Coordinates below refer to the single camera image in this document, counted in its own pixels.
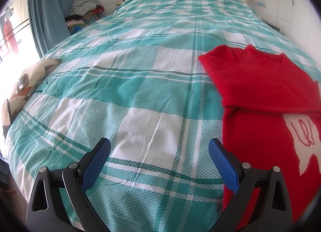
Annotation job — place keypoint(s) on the pile of mixed clothes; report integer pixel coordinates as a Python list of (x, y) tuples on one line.
[(84, 6)]

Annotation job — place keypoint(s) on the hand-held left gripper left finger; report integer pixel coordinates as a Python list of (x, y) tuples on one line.
[(96, 165)]

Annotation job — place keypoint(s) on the teal plaid bed blanket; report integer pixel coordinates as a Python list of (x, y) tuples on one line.
[(138, 83)]

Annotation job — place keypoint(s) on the dark striped cloth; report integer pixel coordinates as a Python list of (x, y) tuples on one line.
[(3, 171)]

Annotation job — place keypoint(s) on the blue curtain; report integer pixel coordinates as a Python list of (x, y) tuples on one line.
[(50, 11)]

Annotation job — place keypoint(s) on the white wardrobe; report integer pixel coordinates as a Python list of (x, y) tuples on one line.
[(303, 1)]

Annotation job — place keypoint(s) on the patterned beige cushion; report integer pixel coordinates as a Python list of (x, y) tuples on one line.
[(32, 76)]

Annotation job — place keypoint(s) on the dark wooden nightstand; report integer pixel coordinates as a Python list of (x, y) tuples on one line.
[(272, 25)]

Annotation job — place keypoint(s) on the red hanging garment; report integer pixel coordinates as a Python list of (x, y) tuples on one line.
[(10, 36)]

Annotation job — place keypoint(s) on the red sweater with white animal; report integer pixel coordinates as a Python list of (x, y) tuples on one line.
[(258, 89)]

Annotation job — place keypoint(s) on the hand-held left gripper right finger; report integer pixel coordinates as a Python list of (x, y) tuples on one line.
[(224, 165)]

